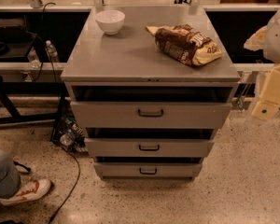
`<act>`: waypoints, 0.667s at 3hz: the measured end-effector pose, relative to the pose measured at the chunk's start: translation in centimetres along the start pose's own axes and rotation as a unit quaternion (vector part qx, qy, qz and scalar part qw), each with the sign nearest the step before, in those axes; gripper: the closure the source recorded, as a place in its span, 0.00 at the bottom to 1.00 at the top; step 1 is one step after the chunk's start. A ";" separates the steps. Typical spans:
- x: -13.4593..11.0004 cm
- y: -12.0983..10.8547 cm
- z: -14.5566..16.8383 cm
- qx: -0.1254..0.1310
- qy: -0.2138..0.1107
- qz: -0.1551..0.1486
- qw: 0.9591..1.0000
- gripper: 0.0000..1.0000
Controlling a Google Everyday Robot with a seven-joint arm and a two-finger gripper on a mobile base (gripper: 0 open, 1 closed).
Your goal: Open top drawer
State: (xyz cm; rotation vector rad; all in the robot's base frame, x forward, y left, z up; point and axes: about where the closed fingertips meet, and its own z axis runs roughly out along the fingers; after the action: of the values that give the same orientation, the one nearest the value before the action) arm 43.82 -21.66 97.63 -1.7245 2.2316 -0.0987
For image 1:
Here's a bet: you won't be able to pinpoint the grey top drawer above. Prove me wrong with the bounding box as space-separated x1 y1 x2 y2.
71 102 231 129

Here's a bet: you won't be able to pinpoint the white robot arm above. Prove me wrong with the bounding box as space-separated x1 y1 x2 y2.
244 8 280 120

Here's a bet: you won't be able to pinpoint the grey metal drawer cabinet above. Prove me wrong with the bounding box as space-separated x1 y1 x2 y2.
62 6 239 167

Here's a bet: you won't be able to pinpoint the grey bottom drawer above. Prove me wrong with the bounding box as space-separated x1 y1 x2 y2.
94 162 202 178

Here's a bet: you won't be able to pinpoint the brown yellow snack bag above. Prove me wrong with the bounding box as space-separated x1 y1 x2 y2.
146 24 222 66

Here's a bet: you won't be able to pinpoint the white ceramic bowl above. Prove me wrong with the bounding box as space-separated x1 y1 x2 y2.
95 10 125 35

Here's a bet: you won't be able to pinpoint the crushed bottle on floor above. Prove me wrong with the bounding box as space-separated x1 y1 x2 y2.
60 129 76 147

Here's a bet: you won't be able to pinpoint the clear plastic water bottle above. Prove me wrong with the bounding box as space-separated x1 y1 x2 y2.
46 40 60 63

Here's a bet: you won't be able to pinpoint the white orange sneaker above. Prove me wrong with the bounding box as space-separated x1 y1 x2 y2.
0 179 51 206

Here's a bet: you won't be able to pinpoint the black box on shelf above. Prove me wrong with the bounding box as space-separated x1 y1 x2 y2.
0 18 29 43

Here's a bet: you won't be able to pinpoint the blue jeans leg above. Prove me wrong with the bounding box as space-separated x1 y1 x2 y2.
0 149 21 199

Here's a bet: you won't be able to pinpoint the black floor cable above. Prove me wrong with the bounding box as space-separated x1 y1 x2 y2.
48 147 82 224

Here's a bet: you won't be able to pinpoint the black metal stand frame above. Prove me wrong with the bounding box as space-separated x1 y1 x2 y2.
0 76 68 143

